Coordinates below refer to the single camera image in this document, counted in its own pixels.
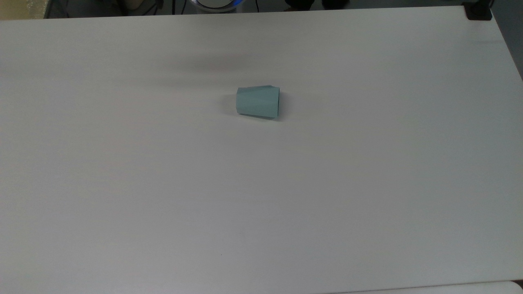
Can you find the light blue plastic cup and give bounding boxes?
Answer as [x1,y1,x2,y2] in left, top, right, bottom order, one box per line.
[236,85,281,121]

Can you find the dark round object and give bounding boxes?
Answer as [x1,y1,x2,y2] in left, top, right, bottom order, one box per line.
[284,0,316,11]

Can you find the black table clamp block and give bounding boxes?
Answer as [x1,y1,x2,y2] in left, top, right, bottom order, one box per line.
[465,0,494,21]

